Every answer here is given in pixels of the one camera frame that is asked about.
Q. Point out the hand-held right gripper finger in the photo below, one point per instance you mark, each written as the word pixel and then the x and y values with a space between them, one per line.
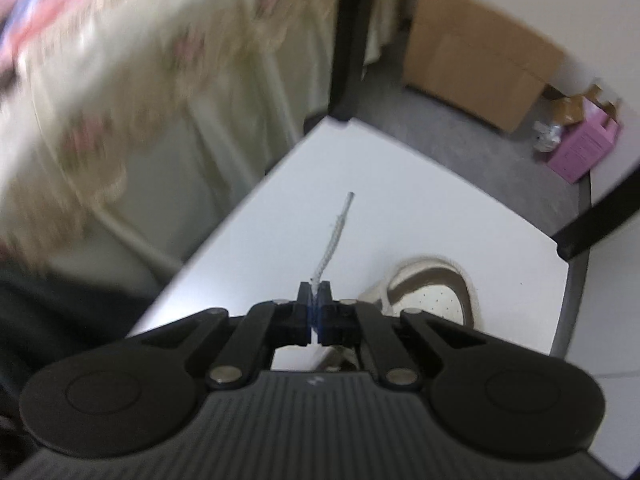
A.
pixel 311 312
pixel 322 315

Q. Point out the white shoelace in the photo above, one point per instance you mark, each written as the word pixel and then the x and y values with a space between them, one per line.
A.
pixel 332 240

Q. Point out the white and brown sneaker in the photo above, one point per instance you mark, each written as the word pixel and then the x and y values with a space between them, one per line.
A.
pixel 435 300

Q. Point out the cream quilted bed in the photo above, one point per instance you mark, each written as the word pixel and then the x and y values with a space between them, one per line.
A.
pixel 175 110

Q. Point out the crumpled clear plastic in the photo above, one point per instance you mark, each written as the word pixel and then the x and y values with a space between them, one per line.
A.
pixel 547 135

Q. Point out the wooden nightstand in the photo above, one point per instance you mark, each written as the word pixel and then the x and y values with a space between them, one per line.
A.
pixel 475 70

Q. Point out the pink carton box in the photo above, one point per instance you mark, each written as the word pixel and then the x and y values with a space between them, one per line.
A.
pixel 585 145

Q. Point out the brown cardboard box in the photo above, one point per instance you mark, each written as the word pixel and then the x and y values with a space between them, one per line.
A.
pixel 567 110

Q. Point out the pink pastel duvet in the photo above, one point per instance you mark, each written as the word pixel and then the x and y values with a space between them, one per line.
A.
pixel 45 10

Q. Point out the white chair with black frame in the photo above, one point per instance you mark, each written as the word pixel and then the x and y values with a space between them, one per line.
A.
pixel 400 185

